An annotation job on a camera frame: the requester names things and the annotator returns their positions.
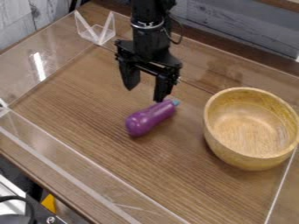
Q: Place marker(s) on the clear acrylic corner bracket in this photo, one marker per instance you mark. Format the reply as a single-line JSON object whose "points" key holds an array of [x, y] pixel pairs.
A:
{"points": [[97, 34]]}

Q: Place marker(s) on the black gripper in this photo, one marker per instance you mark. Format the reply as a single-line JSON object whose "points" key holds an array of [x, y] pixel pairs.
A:
{"points": [[145, 53]]}

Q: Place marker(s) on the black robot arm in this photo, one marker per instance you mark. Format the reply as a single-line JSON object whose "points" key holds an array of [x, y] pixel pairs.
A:
{"points": [[150, 13]]}

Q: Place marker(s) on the purple toy eggplant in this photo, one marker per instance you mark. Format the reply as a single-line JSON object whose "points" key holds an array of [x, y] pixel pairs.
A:
{"points": [[142, 120]]}

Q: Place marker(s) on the clear acrylic front barrier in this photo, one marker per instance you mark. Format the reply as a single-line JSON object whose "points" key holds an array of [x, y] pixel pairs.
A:
{"points": [[102, 198]]}

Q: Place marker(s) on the brown wooden bowl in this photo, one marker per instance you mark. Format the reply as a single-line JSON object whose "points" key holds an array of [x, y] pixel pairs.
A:
{"points": [[251, 128]]}

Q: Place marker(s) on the clear acrylic right barrier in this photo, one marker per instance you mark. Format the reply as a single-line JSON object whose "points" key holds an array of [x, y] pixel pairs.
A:
{"points": [[283, 211]]}

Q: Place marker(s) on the clear acrylic barrier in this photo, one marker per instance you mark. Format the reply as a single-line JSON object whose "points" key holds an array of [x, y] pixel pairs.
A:
{"points": [[283, 211], [102, 198]]}

